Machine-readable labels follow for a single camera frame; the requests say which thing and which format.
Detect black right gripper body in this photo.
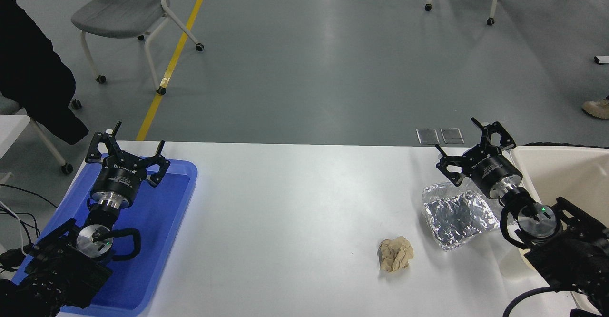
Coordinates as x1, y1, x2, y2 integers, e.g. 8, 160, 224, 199
468, 146, 522, 197

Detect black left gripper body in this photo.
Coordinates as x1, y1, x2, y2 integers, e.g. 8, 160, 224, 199
91, 157, 147, 198

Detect white paper cup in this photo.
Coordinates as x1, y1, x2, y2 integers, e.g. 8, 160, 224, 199
515, 247, 543, 272

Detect crumpled silver foil tray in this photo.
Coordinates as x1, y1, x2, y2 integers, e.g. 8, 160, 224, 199
422, 177, 517, 252

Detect white chair with castors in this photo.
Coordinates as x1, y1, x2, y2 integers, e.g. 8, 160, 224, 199
0, 93, 82, 175

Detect blue plastic tray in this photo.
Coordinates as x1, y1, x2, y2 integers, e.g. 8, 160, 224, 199
12, 154, 198, 317

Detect large pale plastic bin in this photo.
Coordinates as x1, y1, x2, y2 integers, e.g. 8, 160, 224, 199
509, 146, 609, 317

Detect white side table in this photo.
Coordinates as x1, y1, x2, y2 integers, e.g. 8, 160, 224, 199
0, 115, 31, 160

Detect person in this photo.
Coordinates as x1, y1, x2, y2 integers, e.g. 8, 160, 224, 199
582, 97, 609, 119
0, 0, 89, 145

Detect crumpled tan paper ball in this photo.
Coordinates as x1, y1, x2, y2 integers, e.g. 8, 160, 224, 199
378, 236, 414, 273

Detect grey seat white chair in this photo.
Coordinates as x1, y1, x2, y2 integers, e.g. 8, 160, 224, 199
71, 0, 205, 95

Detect black floor cables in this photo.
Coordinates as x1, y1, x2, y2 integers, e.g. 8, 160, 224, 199
0, 184, 58, 270

